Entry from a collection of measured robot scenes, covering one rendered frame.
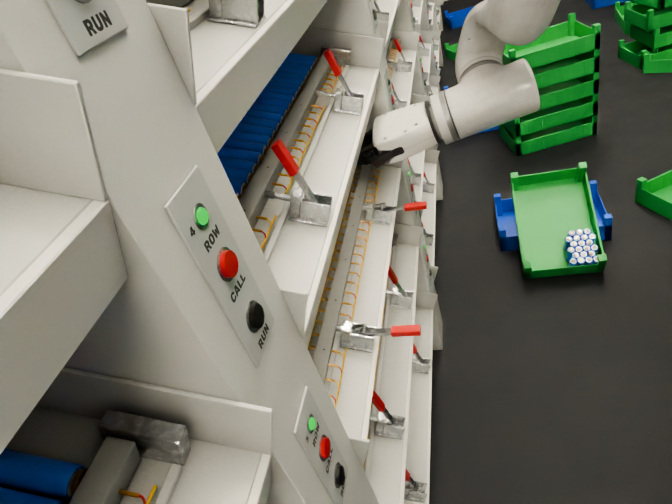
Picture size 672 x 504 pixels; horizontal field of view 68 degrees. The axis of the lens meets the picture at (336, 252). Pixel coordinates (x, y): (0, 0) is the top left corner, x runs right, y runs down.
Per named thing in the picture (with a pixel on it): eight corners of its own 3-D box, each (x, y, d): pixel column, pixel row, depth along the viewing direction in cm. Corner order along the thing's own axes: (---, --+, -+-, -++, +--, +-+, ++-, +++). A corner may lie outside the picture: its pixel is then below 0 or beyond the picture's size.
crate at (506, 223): (595, 201, 157) (595, 179, 152) (611, 240, 141) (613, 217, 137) (495, 213, 166) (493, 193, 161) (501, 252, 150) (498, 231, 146)
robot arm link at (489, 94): (440, 76, 81) (450, 117, 77) (522, 41, 77) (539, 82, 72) (453, 109, 88) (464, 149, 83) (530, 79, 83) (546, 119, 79)
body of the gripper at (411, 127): (430, 86, 84) (370, 112, 88) (434, 115, 77) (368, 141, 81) (444, 123, 89) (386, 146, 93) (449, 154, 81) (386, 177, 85)
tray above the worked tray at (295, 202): (375, 94, 88) (387, 10, 79) (300, 373, 42) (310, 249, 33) (263, 76, 89) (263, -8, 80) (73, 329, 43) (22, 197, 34)
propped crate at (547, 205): (603, 271, 133) (608, 260, 126) (523, 279, 139) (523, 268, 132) (583, 176, 145) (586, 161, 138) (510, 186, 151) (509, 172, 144)
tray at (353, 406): (397, 187, 99) (406, 144, 93) (357, 487, 53) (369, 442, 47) (299, 170, 101) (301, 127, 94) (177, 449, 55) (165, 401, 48)
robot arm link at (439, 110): (441, 80, 83) (424, 87, 84) (446, 105, 77) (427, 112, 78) (457, 122, 88) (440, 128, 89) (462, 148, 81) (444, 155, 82)
